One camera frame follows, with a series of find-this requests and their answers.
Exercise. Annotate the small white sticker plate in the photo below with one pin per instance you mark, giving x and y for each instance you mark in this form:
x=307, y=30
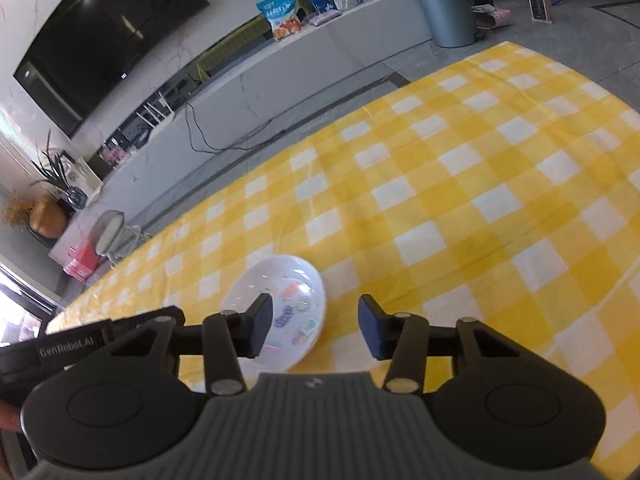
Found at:
x=299, y=310

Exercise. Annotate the black wall television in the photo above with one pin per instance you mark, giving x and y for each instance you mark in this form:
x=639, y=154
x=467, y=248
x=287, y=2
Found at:
x=87, y=47

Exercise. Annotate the pink box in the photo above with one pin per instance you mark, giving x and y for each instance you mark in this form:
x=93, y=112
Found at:
x=82, y=261

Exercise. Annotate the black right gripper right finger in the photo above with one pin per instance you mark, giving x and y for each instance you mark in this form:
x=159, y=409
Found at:
x=401, y=339

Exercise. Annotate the blue snack bag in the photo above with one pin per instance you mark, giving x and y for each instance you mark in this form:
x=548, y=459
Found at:
x=282, y=17

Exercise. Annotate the left human hand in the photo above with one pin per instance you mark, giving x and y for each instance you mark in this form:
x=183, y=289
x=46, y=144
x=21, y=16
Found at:
x=10, y=418

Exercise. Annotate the white tv cabinet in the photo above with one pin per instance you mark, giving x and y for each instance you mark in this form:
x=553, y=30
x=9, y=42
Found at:
x=267, y=84

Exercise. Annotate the grey blue trash bin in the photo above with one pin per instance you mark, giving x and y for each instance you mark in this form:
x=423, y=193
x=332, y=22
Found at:
x=451, y=22

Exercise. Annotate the small plant in vase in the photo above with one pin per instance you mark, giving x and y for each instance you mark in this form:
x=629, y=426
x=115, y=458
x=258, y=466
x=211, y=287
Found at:
x=52, y=171

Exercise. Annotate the yellow white checkered tablecloth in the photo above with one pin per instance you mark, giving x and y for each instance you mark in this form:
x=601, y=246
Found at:
x=503, y=187

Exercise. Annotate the pink space heater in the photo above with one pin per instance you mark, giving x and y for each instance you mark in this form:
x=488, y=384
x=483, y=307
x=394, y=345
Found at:
x=541, y=11

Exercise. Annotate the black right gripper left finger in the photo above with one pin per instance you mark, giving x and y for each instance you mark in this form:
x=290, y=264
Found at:
x=228, y=336

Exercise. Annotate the white wifi router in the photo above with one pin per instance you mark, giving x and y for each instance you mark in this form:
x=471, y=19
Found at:
x=156, y=113

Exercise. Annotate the brown ceramic vase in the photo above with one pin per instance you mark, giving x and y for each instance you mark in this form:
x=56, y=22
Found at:
x=47, y=218

